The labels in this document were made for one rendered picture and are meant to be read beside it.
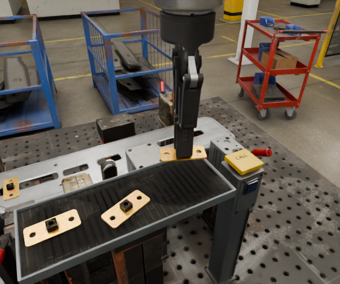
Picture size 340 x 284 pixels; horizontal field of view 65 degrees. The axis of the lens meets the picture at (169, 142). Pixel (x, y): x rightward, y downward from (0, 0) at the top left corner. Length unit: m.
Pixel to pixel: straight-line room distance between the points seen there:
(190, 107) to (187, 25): 0.11
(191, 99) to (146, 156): 0.32
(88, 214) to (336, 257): 0.85
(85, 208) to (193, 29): 0.34
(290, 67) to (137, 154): 2.48
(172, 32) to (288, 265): 0.84
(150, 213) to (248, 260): 0.58
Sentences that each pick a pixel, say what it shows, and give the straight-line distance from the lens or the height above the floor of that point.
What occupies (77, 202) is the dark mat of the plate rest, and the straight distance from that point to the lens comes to 0.52.
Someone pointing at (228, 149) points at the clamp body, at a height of 1.06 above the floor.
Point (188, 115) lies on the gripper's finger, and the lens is 0.40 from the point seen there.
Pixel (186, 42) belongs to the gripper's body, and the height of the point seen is 1.43.
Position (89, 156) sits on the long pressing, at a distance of 0.88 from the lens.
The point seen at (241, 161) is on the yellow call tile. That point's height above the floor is 1.16.
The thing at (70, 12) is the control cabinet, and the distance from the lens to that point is 8.63.
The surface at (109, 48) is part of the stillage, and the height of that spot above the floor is 0.83.
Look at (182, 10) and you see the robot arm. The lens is 0.36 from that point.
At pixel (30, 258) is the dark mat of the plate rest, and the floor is 1.16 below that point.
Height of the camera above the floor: 1.52
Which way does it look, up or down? 35 degrees down
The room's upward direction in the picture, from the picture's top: straight up
